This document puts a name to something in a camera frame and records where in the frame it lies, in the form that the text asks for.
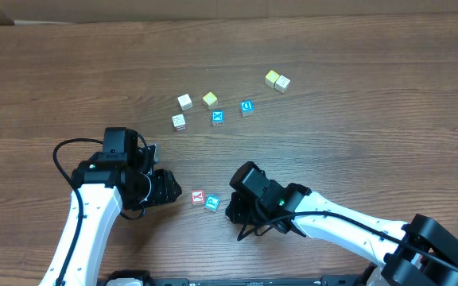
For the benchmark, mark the white block upper left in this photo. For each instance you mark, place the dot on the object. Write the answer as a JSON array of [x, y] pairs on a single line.
[[185, 102]]

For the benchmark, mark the blue X block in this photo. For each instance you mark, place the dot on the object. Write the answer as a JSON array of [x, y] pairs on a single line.
[[218, 117]]

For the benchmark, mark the yellow block centre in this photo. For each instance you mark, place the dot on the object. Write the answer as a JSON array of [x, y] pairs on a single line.
[[210, 101]]

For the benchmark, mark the white patterned block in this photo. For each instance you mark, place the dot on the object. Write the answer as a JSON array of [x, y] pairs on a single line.
[[179, 122]]

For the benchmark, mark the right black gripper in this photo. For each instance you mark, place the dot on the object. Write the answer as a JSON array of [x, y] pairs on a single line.
[[234, 208]]

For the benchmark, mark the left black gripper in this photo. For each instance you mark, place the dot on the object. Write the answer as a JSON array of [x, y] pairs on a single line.
[[164, 187]]

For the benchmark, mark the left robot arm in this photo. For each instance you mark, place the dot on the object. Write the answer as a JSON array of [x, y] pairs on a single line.
[[120, 177]]

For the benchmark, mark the blue P block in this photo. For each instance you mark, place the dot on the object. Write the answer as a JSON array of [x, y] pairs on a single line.
[[212, 203]]

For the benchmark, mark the red Y block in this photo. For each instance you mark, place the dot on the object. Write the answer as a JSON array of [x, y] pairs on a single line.
[[197, 197]]

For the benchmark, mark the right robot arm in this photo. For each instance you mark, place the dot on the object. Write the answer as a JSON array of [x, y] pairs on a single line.
[[420, 252]]

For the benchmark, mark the yellow block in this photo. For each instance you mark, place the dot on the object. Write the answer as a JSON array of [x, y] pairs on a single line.
[[271, 78], [210, 101]]

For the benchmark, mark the yellow block far right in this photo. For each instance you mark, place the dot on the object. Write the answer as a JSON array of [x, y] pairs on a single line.
[[271, 78]]

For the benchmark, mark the blue Q block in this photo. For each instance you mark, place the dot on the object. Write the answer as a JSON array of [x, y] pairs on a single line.
[[247, 108]]

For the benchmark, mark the white block far right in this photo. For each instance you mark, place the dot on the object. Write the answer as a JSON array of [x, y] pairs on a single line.
[[282, 84]]

